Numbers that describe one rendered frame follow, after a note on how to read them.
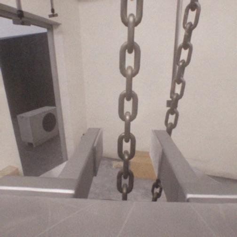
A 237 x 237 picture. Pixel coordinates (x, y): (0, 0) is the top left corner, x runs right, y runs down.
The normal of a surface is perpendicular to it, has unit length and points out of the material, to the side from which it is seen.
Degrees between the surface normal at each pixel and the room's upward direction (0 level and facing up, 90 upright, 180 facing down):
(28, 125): 90
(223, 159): 90
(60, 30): 90
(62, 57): 90
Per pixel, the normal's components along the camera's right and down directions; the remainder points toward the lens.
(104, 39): -0.33, 0.29
